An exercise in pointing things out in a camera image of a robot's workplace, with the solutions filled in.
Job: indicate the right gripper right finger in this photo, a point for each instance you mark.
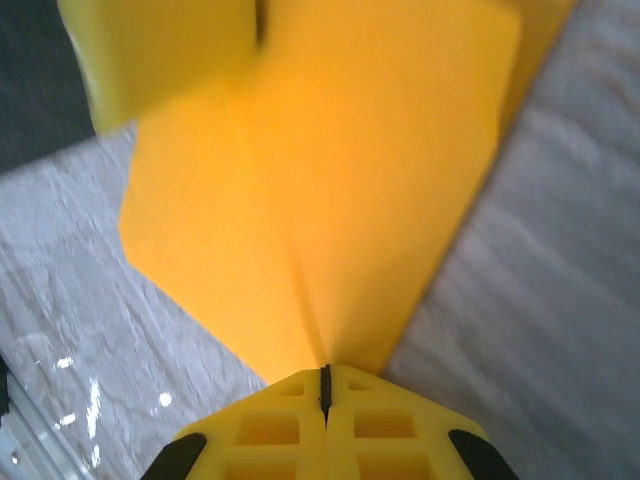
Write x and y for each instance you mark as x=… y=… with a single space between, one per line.
x=390 y=435

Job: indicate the aluminium mounting rail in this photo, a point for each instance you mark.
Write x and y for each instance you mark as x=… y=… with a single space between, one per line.
x=20 y=450

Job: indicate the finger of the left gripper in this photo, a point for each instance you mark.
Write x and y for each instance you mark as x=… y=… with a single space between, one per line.
x=165 y=50

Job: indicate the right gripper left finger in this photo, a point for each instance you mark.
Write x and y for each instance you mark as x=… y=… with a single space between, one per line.
x=270 y=435

